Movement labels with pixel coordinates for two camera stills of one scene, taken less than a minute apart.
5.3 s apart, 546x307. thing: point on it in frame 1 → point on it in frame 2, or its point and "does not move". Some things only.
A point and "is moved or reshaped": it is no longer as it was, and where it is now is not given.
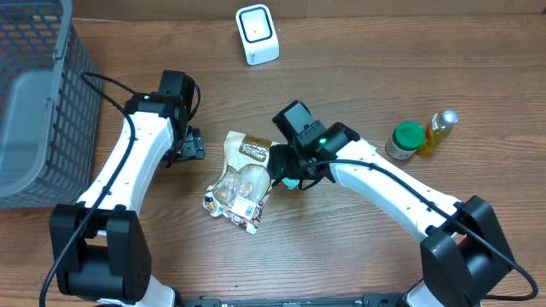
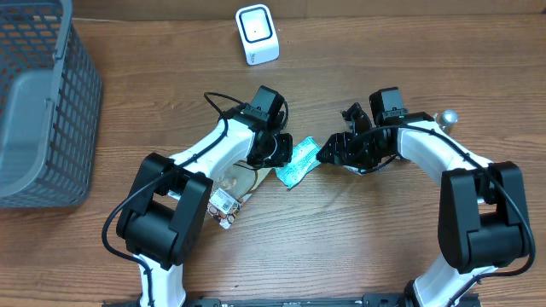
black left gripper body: [193, 147] → [277, 153]
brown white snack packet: [240, 191] is moved or reshaped
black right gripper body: [279, 164] → [341, 148]
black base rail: [366, 300] does not move
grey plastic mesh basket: [49, 107] does not move
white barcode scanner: [258, 33] does not move
